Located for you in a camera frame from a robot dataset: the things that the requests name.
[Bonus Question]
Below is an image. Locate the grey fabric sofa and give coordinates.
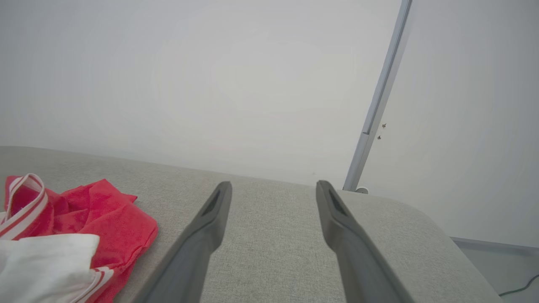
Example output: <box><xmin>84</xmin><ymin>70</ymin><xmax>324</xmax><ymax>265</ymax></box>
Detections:
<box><xmin>0</xmin><ymin>146</ymin><xmax>504</xmax><ymax>303</ymax></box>

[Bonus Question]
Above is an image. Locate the grey metal pole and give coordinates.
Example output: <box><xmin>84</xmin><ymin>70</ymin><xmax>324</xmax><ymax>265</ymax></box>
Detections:
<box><xmin>343</xmin><ymin>0</ymin><xmax>413</xmax><ymax>192</ymax></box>

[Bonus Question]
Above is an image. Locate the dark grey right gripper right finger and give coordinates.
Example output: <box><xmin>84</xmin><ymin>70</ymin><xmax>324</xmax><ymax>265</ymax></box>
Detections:
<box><xmin>316</xmin><ymin>180</ymin><xmax>415</xmax><ymax>303</ymax></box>

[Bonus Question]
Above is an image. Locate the thin dark floor cable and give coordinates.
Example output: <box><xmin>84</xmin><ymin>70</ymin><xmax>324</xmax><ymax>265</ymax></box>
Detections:
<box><xmin>499</xmin><ymin>274</ymin><xmax>539</xmax><ymax>297</ymax></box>

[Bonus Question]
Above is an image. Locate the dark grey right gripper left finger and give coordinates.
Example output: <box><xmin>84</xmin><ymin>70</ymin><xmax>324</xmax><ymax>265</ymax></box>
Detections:
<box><xmin>134</xmin><ymin>181</ymin><xmax>233</xmax><ymax>303</ymax></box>

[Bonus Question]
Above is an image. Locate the red and white garment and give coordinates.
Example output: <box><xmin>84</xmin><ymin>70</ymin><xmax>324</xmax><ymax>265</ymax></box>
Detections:
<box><xmin>0</xmin><ymin>173</ymin><xmax>159</xmax><ymax>303</ymax></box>

